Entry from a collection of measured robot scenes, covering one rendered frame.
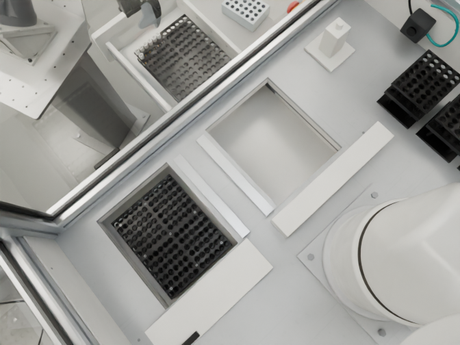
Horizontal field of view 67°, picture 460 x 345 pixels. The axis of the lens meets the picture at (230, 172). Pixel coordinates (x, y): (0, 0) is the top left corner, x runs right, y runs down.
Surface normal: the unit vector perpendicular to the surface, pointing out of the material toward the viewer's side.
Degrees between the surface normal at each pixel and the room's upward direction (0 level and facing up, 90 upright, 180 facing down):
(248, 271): 0
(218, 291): 0
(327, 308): 0
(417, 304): 73
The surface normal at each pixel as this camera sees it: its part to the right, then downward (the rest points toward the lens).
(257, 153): -0.04, -0.25
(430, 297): -0.72, 0.55
